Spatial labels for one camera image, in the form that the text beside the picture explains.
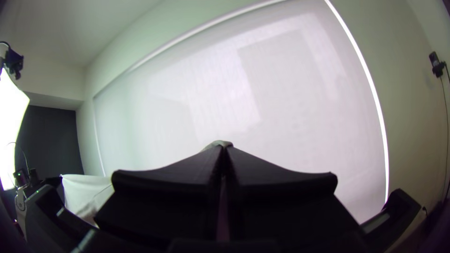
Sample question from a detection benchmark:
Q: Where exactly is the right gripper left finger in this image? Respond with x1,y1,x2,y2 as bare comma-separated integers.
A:
94,143,225,244

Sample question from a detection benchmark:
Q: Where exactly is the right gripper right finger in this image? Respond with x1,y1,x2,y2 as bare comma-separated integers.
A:
225,144,360,244

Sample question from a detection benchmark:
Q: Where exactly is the grey t-shirt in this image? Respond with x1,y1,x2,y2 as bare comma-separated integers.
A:
61,140,234,243

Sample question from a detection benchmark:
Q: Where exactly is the black wall-mounted device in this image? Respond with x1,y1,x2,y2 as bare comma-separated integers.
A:
428,51,448,79

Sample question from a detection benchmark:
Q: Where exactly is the black mounted camera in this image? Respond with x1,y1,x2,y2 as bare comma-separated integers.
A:
0,41,24,80

